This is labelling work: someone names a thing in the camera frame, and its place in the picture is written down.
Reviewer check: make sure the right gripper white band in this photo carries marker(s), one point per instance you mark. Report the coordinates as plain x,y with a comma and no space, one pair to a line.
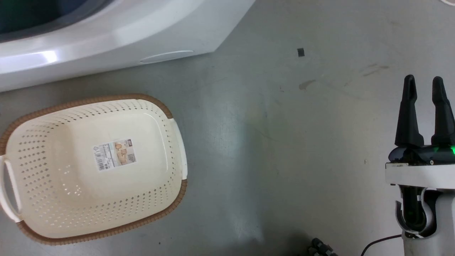
423,170

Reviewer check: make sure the white front-load washing machine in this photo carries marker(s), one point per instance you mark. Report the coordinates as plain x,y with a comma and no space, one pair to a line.
149,28

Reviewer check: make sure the cream perforated laundry basket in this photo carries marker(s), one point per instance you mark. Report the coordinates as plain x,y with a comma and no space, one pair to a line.
71,199

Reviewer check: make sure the small black floor tape mark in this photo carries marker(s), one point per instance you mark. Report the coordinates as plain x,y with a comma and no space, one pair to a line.
301,52

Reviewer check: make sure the black ribbed robot part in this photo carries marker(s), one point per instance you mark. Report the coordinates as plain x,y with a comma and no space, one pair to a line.
320,248

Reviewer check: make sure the printed product label sticker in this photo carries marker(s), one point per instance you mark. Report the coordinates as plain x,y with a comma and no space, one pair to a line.
114,155

